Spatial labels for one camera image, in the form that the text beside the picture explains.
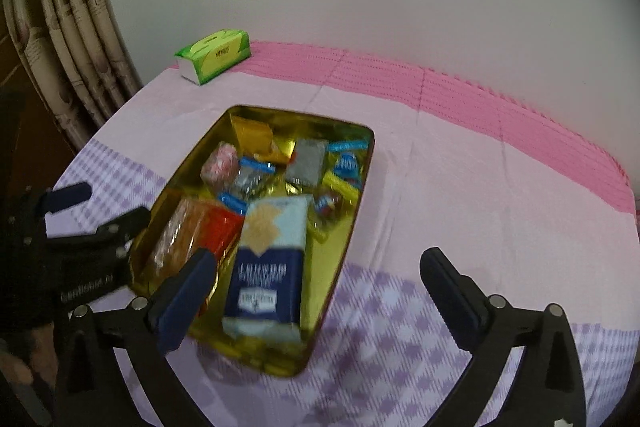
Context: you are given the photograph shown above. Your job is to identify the grey sesame cake block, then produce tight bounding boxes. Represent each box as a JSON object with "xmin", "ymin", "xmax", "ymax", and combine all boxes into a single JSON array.
[{"xmin": 284, "ymin": 139, "xmax": 328, "ymax": 187}]

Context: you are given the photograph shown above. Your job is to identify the blue soda cracker pack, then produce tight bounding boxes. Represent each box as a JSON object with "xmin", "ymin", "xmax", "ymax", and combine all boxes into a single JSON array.
[{"xmin": 222, "ymin": 195, "xmax": 310, "ymax": 343}]

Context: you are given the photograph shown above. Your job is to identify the light blue candy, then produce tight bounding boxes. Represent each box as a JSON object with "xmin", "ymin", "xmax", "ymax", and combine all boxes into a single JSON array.
[{"xmin": 326, "ymin": 139, "xmax": 370, "ymax": 188}]

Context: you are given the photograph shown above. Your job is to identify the blue dark candy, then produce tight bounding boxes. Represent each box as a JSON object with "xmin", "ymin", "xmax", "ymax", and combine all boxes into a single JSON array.
[{"xmin": 217, "ymin": 157, "xmax": 277, "ymax": 216}]

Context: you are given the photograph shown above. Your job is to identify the yellow candy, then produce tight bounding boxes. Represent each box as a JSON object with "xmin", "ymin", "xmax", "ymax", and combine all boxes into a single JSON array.
[{"xmin": 308, "ymin": 171, "xmax": 361, "ymax": 243}]

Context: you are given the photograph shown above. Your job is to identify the brown cracker pack in tin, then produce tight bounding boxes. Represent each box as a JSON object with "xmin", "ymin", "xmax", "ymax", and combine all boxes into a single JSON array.
[{"xmin": 143, "ymin": 197, "xmax": 209, "ymax": 291}]

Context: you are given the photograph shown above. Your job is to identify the pink brown cake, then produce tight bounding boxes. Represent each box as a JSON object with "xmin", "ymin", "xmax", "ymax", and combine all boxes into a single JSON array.
[{"xmin": 200, "ymin": 142, "xmax": 240, "ymax": 192}]

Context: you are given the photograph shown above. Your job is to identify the pink purple checked tablecloth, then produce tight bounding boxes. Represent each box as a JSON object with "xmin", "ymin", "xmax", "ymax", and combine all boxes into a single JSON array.
[{"xmin": 47, "ymin": 43, "xmax": 639, "ymax": 426}]

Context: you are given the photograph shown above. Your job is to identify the maroon gold toffee tin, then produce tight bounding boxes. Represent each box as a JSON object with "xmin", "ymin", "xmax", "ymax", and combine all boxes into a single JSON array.
[{"xmin": 130, "ymin": 105, "xmax": 374, "ymax": 377}]

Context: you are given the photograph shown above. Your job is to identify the orange yellow snack packet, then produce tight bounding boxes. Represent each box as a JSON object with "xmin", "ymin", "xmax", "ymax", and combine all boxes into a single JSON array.
[{"xmin": 230, "ymin": 115, "xmax": 290, "ymax": 165}]

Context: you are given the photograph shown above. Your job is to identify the green tissue pack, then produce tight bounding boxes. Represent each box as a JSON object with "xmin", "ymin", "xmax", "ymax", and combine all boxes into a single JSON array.
[{"xmin": 175, "ymin": 29, "xmax": 252, "ymax": 86}]

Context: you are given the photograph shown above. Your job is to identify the orange snack pack in tin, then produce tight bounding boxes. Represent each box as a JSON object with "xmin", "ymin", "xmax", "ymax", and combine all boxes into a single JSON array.
[{"xmin": 196, "ymin": 206, "xmax": 244, "ymax": 263}]

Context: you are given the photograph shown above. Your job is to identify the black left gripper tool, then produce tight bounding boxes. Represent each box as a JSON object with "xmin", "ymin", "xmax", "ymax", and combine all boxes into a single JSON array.
[{"xmin": 1, "ymin": 182, "xmax": 151, "ymax": 360}]

